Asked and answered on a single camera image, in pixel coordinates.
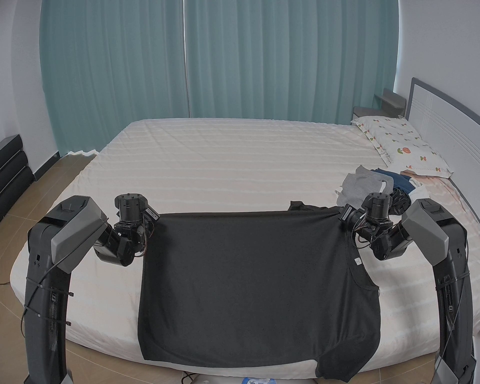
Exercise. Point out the black T-shirt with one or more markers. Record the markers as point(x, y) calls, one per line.
point(255, 285)

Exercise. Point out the blue-green curtain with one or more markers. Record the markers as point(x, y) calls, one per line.
point(112, 67)
point(292, 56)

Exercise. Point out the bed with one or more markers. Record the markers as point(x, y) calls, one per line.
point(225, 161)

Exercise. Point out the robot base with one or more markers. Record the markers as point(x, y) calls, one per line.
point(258, 381)

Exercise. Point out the black chest of drawers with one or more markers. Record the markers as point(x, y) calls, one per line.
point(13, 176)

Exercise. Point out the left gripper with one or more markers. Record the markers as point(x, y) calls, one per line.
point(148, 225)

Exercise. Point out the pile of clothes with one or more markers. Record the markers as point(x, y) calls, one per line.
point(362, 187)

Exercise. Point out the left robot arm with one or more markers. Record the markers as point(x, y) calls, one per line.
point(45, 318)

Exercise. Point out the white printed pillow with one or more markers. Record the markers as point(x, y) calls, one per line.
point(405, 146)

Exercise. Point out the grey bedside table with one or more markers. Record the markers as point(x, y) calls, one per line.
point(382, 107)

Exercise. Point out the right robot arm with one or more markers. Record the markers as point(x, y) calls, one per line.
point(452, 300)

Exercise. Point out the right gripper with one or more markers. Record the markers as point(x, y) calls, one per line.
point(352, 218)

